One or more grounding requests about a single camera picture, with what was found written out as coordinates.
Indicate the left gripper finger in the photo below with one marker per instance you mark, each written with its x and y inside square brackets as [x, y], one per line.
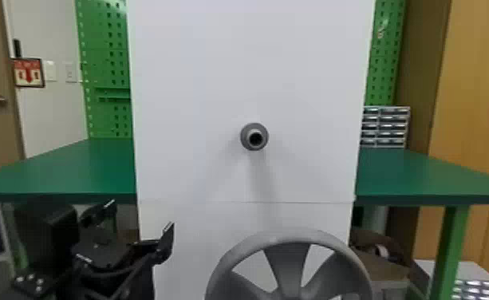
[99, 211]
[163, 245]

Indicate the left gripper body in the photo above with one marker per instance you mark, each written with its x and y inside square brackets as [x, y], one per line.
[101, 268]

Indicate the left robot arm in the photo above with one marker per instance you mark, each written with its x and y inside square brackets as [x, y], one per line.
[28, 289]

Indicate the grey wheel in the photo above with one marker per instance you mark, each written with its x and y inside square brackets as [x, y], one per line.
[287, 262]

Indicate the grey round peg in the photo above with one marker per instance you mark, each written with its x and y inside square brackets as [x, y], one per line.
[254, 136]

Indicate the red white sign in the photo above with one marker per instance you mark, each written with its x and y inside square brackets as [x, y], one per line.
[28, 72]

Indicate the white panel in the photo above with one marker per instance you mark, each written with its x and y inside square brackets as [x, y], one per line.
[210, 84]

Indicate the wooden cupboard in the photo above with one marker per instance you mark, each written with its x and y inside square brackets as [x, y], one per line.
[470, 84]

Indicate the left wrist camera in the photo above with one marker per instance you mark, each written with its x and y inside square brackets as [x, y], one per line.
[47, 234]

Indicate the white wall switch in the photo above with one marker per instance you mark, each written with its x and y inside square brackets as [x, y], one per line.
[71, 72]
[50, 71]

